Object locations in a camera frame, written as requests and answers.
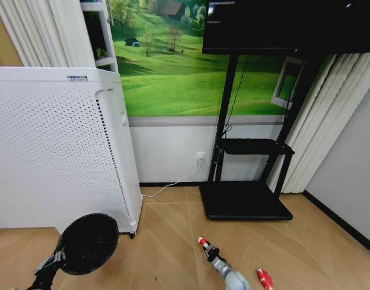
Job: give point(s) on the white pleated curtain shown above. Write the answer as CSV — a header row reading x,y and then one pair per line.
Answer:
x,y
323,121
46,30

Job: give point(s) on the black television screen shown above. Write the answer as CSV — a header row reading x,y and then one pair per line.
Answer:
x,y
293,24

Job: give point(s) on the white perforated air purifier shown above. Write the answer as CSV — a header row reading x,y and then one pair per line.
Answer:
x,y
52,145

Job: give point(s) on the black mesh trash bin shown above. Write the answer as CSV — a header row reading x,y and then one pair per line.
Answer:
x,y
91,241

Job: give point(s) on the black television floor stand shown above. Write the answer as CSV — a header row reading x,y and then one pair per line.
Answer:
x,y
245,199

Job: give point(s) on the green landscape wall mural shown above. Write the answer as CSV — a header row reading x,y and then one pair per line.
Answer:
x,y
172,75

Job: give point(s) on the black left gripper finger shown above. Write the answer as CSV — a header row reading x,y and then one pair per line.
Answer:
x,y
53,259

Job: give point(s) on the red and white trash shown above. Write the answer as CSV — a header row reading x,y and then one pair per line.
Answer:
x,y
202,241

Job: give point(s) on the small green plant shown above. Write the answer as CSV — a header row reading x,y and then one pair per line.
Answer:
x,y
101,52

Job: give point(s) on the brown wooden panel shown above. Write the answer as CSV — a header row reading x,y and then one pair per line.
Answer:
x,y
2,42

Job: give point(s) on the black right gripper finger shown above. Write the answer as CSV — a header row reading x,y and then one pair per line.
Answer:
x,y
213,247
206,251

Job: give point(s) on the red white-spotted wrapper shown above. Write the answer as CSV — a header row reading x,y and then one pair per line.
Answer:
x,y
264,278

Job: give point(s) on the white wall socket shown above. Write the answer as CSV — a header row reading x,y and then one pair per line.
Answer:
x,y
200,157

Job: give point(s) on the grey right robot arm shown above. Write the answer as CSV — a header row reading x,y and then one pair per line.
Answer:
x,y
233,279

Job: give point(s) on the white shelf unit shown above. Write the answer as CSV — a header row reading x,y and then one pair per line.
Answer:
x,y
104,36

